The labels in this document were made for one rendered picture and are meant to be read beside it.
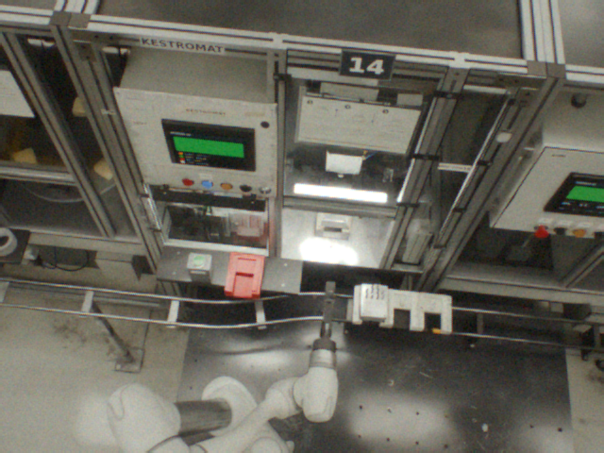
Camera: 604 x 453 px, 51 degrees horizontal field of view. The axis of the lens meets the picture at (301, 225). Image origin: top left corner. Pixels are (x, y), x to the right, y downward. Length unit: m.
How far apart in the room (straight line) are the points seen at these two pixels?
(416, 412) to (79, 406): 1.62
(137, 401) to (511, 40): 1.28
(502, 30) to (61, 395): 2.57
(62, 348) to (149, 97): 1.96
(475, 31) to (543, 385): 1.54
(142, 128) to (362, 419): 1.35
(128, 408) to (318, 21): 1.06
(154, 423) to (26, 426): 1.71
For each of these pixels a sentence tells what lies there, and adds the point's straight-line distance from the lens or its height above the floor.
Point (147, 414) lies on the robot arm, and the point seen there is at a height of 1.46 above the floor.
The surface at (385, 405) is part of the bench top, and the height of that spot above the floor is 0.68.
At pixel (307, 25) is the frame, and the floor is 2.01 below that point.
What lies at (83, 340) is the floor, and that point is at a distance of 3.41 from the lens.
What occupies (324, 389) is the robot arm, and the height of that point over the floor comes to 1.18.
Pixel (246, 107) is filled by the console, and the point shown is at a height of 1.82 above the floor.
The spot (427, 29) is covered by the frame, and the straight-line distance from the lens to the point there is 1.61.
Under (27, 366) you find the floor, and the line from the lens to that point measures 3.45.
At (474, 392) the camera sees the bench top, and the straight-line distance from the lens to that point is 2.62.
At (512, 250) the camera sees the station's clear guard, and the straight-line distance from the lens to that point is 2.35.
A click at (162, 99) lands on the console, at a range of 1.70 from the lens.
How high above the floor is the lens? 3.12
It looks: 62 degrees down
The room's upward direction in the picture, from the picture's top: 5 degrees clockwise
